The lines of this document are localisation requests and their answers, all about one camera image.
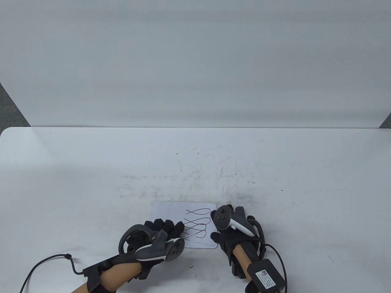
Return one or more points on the grey white right hand controller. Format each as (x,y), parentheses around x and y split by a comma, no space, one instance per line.
(241,224)

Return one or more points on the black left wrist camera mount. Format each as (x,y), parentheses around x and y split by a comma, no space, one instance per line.
(94,274)

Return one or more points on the small white whiteboard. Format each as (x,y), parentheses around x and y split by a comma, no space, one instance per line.
(171,210)

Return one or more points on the person's right hand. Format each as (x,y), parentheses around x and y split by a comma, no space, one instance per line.
(232,241)

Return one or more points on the person's right forearm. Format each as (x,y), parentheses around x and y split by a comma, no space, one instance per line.
(243,255)

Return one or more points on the white backdrop panel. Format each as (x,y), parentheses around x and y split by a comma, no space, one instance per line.
(195,61)

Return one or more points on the person's left hand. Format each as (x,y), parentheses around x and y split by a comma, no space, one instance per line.
(168,229)

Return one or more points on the person's left forearm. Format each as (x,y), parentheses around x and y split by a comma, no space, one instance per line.
(122,273)

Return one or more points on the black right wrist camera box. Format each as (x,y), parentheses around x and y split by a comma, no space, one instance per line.
(265,276)

